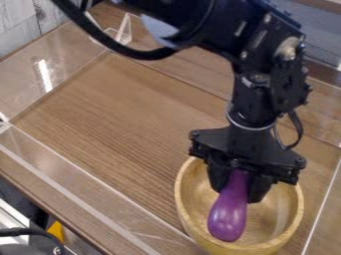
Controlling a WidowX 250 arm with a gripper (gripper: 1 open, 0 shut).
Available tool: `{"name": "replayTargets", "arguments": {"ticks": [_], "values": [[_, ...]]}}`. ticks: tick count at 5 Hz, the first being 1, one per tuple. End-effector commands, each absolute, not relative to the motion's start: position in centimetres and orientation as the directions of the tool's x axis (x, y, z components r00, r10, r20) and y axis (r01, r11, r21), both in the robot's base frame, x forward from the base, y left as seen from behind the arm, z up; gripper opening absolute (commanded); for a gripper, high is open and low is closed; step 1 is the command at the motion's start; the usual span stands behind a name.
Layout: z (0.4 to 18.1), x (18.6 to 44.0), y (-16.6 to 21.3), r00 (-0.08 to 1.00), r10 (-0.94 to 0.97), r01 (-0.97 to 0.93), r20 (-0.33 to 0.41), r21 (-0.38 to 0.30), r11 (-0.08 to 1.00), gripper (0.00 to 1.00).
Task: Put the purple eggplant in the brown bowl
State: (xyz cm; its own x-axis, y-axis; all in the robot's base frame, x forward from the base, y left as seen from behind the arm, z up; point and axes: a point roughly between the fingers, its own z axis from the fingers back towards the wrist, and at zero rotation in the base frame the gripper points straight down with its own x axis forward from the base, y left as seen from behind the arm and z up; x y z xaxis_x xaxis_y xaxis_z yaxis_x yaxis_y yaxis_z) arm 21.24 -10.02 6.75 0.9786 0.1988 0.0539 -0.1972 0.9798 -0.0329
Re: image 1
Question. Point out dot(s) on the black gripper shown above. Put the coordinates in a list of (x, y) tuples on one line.
[(256, 150)]

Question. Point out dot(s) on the purple toy eggplant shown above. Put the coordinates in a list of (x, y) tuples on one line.
[(227, 219)]

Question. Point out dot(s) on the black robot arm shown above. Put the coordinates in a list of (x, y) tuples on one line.
[(263, 43)]

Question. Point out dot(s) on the brown wooden bowl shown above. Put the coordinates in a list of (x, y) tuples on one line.
[(191, 205)]

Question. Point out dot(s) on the black and yellow device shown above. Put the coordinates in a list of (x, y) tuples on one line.
[(22, 237)]

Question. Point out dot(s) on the clear acrylic tray enclosure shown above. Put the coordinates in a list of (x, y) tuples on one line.
[(94, 141)]

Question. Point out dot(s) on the clear acrylic corner bracket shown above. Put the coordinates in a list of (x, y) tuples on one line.
[(116, 26)]

